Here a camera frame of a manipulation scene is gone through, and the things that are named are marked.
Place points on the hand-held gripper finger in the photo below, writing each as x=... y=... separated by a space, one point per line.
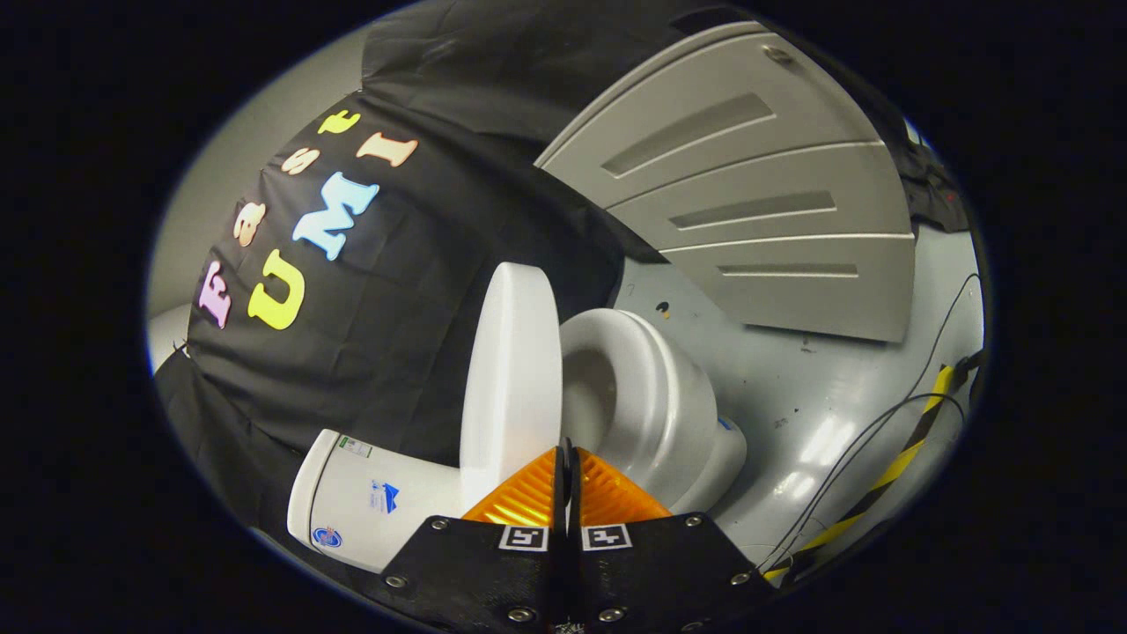
x=577 y=539
x=558 y=539

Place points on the white toilet lid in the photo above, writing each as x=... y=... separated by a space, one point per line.
x=511 y=370

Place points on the white toilet with tank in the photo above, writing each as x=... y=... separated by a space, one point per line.
x=696 y=440

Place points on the white toilet seat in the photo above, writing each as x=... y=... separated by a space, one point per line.
x=647 y=352

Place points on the black backdrop cloth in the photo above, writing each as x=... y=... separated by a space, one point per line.
x=414 y=291

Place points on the yellow black striped tape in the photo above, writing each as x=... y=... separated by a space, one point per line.
x=889 y=467

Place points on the white drawer cabinet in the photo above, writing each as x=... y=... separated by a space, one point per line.
x=748 y=176

